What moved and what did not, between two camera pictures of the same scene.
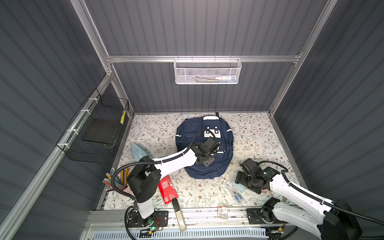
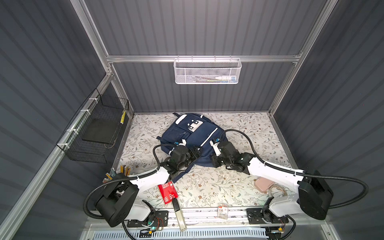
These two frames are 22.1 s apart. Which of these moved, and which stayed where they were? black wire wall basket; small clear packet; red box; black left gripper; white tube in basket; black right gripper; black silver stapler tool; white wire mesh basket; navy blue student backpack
Moved: navy blue student backpack; black left gripper; black right gripper
Stayed: black wire wall basket; white wire mesh basket; white tube in basket; red box; black silver stapler tool; small clear packet
